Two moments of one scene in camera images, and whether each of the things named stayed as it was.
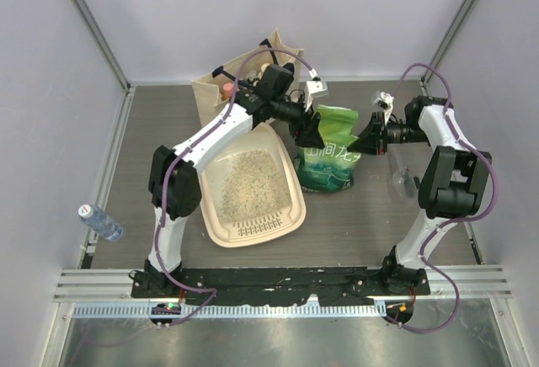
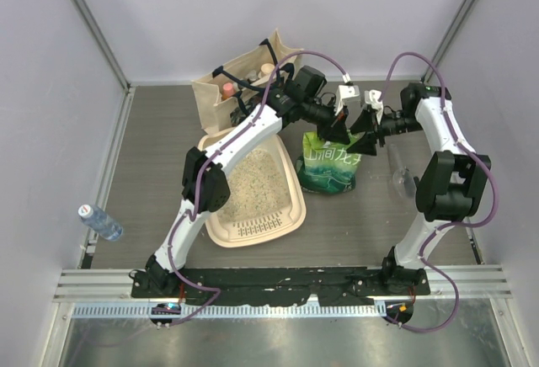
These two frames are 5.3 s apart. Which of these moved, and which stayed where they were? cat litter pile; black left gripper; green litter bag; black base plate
Moved: black left gripper
Stayed: green litter bag; cat litter pile; black base plate
